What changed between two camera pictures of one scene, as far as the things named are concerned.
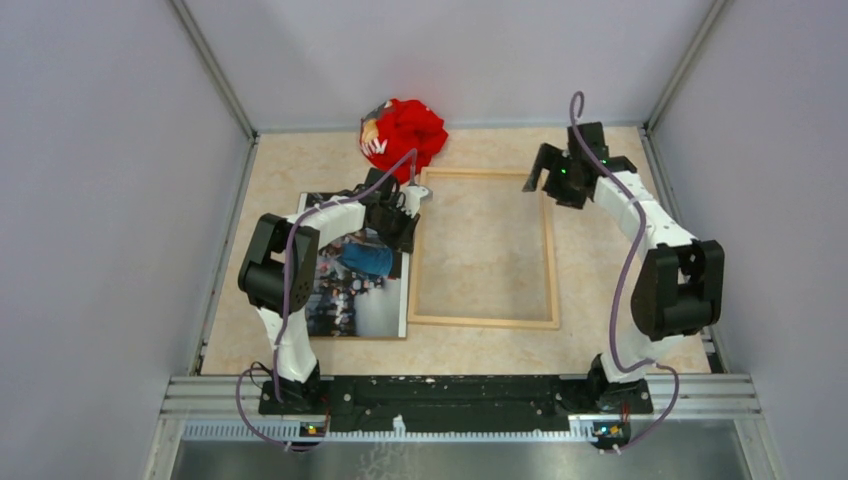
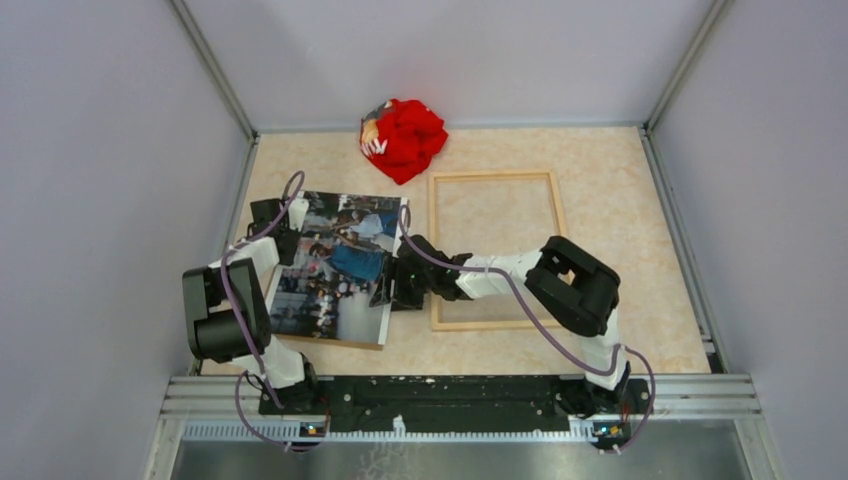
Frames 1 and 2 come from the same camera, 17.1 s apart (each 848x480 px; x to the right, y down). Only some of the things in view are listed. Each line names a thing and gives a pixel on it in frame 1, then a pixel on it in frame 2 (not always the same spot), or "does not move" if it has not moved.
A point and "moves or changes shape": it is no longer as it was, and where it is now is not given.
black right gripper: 551,158 → 394,270
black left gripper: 404,240 → 290,256
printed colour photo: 363,284 does not move
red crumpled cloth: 400,136 does not move
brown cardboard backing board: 362,286 moves or changes shape
